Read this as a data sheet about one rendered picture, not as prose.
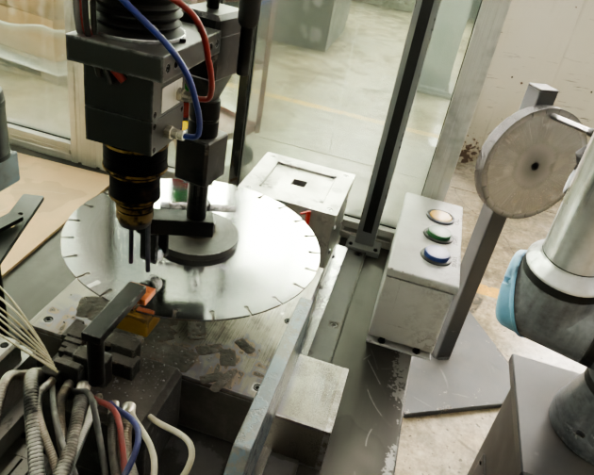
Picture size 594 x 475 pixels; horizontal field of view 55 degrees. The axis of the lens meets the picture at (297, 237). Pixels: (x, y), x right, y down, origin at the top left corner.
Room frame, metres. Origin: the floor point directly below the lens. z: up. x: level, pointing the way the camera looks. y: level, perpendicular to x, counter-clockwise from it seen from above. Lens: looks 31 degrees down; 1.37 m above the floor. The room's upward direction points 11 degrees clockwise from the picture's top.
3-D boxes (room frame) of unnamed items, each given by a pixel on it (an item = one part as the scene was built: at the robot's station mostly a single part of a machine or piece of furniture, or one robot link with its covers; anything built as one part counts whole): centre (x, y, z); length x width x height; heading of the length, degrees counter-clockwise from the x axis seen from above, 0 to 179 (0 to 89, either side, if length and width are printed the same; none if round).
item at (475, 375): (1.60, -0.58, 0.50); 0.50 x 0.50 x 1.00; 21
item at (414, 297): (0.86, -0.22, 0.82); 0.28 x 0.11 x 0.15; 170
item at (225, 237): (0.63, 0.13, 0.96); 0.11 x 0.11 x 0.03
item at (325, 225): (0.95, 0.01, 0.82); 0.18 x 0.18 x 0.15; 80
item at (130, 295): (0.44, 0.16, 0.95); 0.10 x 0.03 x 0.07; 170
